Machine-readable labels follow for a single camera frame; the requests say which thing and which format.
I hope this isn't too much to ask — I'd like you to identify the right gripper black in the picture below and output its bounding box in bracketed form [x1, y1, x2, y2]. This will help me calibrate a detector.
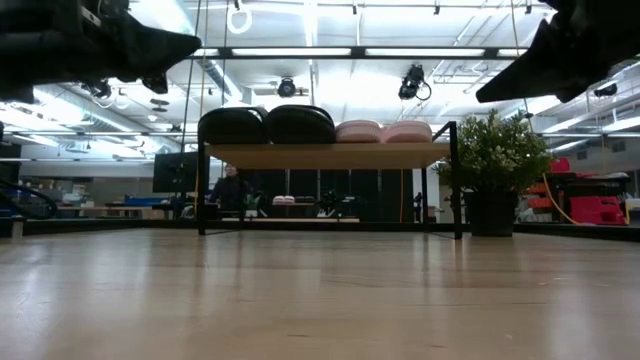
[475, 0, 640, 104]

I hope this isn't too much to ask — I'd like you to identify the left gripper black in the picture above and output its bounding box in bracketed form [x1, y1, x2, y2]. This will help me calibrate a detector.
[0, 0, 202, 104]

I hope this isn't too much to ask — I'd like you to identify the black rubber slide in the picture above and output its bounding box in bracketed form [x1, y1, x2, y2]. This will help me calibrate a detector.
[265, 104, 337, 146]
[198, 106, 271, 146]

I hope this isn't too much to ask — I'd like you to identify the wooden shelf black metal frame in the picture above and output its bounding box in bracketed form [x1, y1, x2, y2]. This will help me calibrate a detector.
[196, 121, 464, 240]

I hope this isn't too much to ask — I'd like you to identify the black ceiling spotlight cluster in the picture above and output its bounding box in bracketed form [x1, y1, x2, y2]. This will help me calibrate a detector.
[82, 79, 114, 100]

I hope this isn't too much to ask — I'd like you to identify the green plant in black pot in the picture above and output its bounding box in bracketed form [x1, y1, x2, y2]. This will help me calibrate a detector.
[433, 108, 555, 238]

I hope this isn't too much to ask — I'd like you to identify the black monitor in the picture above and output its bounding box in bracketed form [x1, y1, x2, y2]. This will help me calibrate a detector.
[152, 151, 201, 194]

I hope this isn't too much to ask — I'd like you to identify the person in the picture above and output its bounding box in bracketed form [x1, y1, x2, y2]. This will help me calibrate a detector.
[207, 163, 255, 214]

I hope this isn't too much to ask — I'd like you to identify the red storage bin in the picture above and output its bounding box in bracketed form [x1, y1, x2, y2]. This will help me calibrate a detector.
[568, 195, 627, 226]

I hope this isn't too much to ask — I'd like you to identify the small potted plant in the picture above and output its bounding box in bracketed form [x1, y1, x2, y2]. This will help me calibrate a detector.
[244, 193, 264, 219]

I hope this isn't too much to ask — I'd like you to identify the black hanging cable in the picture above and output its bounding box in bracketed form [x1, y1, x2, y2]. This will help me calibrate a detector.
[180, 0, 202, 151]

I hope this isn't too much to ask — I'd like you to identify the white hanging ring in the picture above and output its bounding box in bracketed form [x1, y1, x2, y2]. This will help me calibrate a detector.
[227, 4, 253, 35]

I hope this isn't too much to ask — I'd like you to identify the black overhead camera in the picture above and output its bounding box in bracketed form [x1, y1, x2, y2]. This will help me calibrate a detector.
[398, 64, 432, 101]

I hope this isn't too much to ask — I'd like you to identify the yellow cable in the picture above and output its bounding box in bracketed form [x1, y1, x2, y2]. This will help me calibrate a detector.
[542, 173, 584, 226]

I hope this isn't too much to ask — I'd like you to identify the black hose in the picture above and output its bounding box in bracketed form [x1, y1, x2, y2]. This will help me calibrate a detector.
[0, 178, 59, 220]

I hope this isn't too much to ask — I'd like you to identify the black overhead frame bar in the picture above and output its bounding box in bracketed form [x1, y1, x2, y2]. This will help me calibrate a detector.
[192, 46, 531, 61]

